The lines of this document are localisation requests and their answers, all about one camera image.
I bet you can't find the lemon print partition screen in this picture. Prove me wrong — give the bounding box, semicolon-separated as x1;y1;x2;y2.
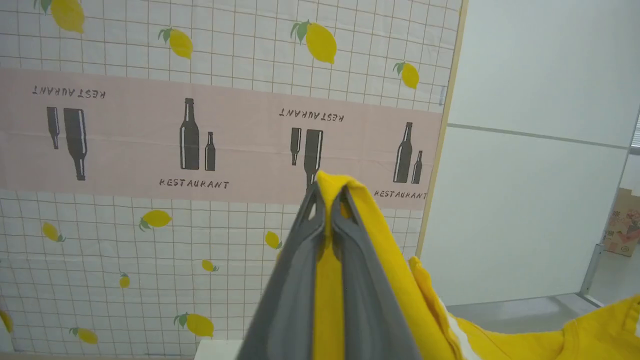
0;0;470;360

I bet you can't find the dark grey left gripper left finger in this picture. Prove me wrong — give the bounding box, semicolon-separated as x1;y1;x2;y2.
234;182;326;360

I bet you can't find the white mobile partition panel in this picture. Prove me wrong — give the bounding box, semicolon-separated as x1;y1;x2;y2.
417;0;640;308

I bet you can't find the white box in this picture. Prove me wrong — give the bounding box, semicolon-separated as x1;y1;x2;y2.
193;339;247;360

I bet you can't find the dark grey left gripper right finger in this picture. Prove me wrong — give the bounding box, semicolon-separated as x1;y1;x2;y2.
330;184;421;360

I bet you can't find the cardboard box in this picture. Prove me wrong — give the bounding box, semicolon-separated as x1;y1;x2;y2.
602;188;640;259

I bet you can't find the yellow cartoon print T-shirt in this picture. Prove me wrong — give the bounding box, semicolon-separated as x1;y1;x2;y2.
312;171;640;360

